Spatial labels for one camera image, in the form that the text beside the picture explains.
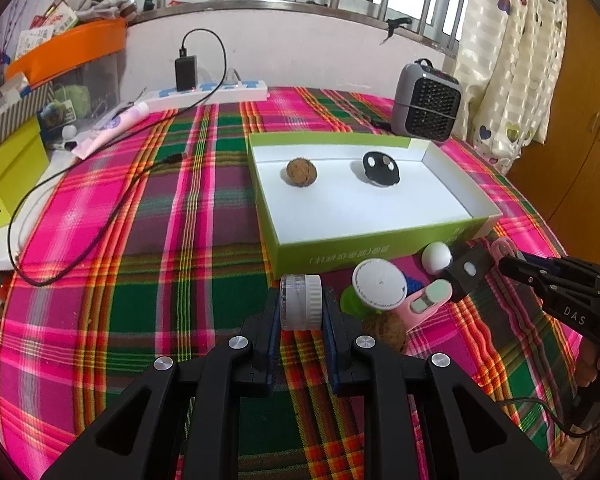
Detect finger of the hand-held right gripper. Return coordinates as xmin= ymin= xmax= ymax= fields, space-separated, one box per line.
xmin=527 ymin=279 xmax=587 ymax=307
xmin=498 ymin=253 xmax=600 ymax=287

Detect wooden cabinet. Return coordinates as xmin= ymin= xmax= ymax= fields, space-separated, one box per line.
xmin=506 ymin=0 xmax=600 ymax=261

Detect person's right hand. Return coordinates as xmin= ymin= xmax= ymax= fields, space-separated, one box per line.
xmin=579 ymin=344 xmax=600 ymax=387

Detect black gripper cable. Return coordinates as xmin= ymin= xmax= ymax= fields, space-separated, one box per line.
xmin=495 ymin=396 xmax=581 ymax=437

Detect green item in storage box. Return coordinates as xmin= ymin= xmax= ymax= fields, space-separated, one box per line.
xmin=55 ymin=83 xmax=90 ymax=117

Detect pink tube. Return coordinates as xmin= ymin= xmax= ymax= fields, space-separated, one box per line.
xmin=72 ymin=101 xmax=152 ymax=160

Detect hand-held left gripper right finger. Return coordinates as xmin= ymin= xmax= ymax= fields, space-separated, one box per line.
xmin=322 ymin=288 xmax=564 ymax=480

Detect white power strip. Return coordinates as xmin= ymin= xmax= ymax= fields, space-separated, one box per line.
xmin=139 ymin=78 xmax=270 ymax=112

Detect grey space heater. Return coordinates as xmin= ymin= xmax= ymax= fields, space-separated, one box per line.
xmin=390 ymin=58 xmax=463 ymax=142

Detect black charging cable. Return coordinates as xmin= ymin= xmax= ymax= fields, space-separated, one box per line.
xmin=7 ymin=28 xmax=227 ymax=287

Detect green cardboard box tray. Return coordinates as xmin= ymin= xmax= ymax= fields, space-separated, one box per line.
xmin=246 ymin=132 xmax=503 ymax=287

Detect paper cards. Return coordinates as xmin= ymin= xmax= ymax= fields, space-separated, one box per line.
xmin=14 ymin=0 xmax=79 ymax=62

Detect translucent round plastic jar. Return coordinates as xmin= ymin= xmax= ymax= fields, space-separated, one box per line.
xmin=279 ymin=274 xmax=324 ymax=332

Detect black charger adapter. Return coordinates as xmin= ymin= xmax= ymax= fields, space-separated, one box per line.
xmin=174 ymin=55 xmax=200 ymax=92

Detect orange lid clear storage box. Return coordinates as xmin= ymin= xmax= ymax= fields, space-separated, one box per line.
xmin=4 ymin=18 xmax=129 ymax=128

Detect black block white dots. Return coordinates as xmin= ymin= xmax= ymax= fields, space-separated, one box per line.
xmin=446 ymin=243 xmax=497 ymax=302

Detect white ball hook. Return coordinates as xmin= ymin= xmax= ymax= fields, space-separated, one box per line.
xmin=421 ymin=242 xmax=454 ymax=275

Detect cream heart print curtain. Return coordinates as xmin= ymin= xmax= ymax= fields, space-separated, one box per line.
xmin=452 ymin=0 xmax=569 ymax=177

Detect pink flower branches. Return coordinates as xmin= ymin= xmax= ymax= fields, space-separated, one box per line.
xmin=0 ymin=0 xmax=47 ymax=83

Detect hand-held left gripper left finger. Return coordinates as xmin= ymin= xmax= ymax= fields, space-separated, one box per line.
xmin=40 ymin=292 xmax=284 ymax=480

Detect pink clip with green pad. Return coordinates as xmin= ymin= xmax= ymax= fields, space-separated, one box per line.
xmin=404 ymin=280 xmax=454 ymax=332

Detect black round disc white dots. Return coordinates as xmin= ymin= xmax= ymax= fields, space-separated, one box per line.
xmin=362 ymin=151 xmax=401 ymax=187

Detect small pink plastic piece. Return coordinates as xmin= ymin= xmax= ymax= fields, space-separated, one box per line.
xmin=489 ymin=238 xmax=517 ymax=262

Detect pink green plaid tablecloth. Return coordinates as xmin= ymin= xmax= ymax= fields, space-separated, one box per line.
xmin=0 ymin=86 xmax=598 ymax=480

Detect yellow-green cardboard box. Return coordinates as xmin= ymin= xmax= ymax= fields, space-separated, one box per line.
xmin=0 ymin=117 xmax=51 ymax=239

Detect brown walnut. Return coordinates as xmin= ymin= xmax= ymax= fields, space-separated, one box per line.
xmin=362 ymin=310 xmax=408 ymax=357
xmin=286 ymin=157 xmax=317 ymax=188

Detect black clip on windowsill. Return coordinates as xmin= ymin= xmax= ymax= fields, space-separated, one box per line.
xmin=379 ymin=17 xmax=412 ymax=47

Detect striped cardboard box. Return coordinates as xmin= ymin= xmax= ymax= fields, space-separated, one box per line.
xmin=0 ymin=80 xmax=56 ymax=162

